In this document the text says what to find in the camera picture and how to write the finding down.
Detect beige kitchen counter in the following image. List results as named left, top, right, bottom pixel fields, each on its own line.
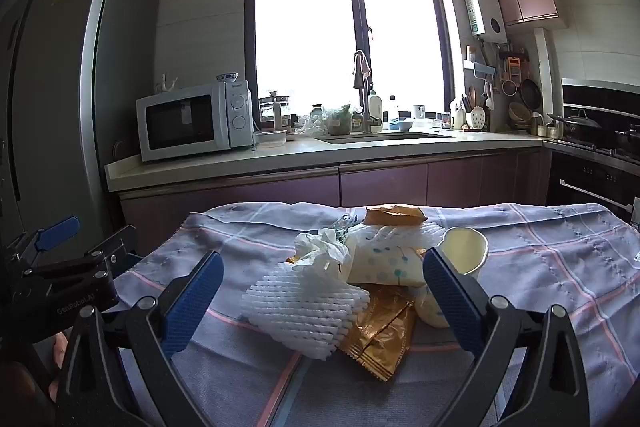
left=104, top=129, right=553, bottom=192

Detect white dotted packet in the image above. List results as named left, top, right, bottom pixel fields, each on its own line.
left=345, top=234, right=426, bottom=288

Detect black hanging pan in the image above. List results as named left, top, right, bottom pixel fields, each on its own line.
left=520, top=77, right=542, bottom=110

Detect wok with glass lid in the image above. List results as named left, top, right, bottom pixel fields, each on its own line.
left=547, top=108, right=601, bottom=142

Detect white tissue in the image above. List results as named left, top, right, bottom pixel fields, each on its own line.
left=295, top=228, right=351, bottom=275

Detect white microwave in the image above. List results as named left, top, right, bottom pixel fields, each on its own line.
left=136, top=80, right=255, bottom=162

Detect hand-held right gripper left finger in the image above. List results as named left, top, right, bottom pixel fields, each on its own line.
left=54, top=250, right=226, bottom=427

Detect grey wall rack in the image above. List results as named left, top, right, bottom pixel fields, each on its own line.
left=462, top=47, right=501, bottom=78

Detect clear lidded container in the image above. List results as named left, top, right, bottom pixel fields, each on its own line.
left=252, top=129, right=288, bottom=148

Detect clear plastic bag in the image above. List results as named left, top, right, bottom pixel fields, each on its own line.
left=295, top=112, right=326, bottom=138

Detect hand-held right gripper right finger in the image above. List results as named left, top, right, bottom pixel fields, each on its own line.
left=422, top=247, right=591, bottom=427

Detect small gold snack wrapper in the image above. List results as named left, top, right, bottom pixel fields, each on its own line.
left=362, top=204, right=428, bottom=228

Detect grey refrigerator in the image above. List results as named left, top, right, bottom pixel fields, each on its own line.
left=0, top=0, right=161, bottom=258

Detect gas stove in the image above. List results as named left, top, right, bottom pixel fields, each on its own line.
left=560, top=134, right=640, bottom=162

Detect kitchen sink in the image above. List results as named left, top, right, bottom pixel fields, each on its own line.
left=315, top=131, right=443, bottom=144

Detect white paper cup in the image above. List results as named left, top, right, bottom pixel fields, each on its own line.
left=437, top=227, right=489, bottom=283

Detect large gold snack wrapper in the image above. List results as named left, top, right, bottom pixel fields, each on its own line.
left=340, top=284, right=416, bottom=382

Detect mauve lower cabinets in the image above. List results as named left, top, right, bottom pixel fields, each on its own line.
left=119, top=147, right=551, bottom=253

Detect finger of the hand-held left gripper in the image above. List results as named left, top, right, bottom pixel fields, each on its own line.
left=75, top=224, right=143, bottom=280
left=17, top=216, right=81, bottom=258

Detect person's left hand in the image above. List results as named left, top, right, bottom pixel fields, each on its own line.
left=47, top=329, right=71, bottom=403

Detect bag of green vegetables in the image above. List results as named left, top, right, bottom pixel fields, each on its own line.
left=322, top=104, right=353, bottom=136

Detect white soap bottle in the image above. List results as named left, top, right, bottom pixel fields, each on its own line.
left=369, top=93, right=385, bottom=130

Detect black range hood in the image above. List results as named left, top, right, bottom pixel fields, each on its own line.
left=560, top=78, right=640, bottom=128

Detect checked grey tablecloth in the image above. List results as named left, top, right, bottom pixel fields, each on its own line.
left=112, top=202, right=640, bottom=427

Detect stacked woven bowls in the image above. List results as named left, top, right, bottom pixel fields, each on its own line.
left=509, top=102, right=532, bottom=130

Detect kitchen window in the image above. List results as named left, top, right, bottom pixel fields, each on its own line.
left=247, top=0, right=468, bottom=122

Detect metal faucet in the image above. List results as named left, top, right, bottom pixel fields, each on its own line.
left=354, top=51, right=383, bottom=134

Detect glass kettle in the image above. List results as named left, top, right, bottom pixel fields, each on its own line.
left=259, top=91, right=292, bottom=132

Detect white water heater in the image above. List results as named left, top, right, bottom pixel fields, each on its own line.
left=460, top=0, right=507, bottom=44

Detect black built-in oven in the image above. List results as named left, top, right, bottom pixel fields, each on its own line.
left=547, top=152, right=640, bottom=223

